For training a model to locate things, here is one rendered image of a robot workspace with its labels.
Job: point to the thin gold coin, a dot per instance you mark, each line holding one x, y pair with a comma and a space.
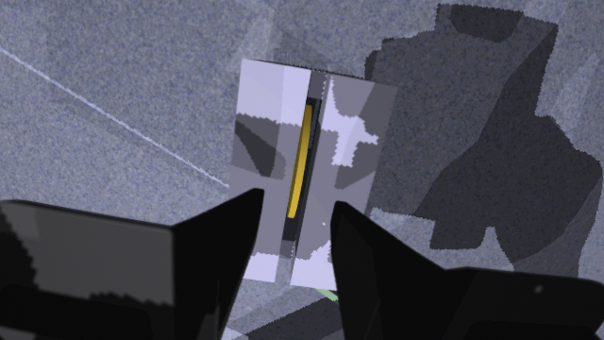
300, 162

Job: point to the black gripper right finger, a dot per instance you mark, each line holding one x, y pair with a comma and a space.
388, 291

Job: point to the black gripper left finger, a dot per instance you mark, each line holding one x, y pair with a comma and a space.
186, 276

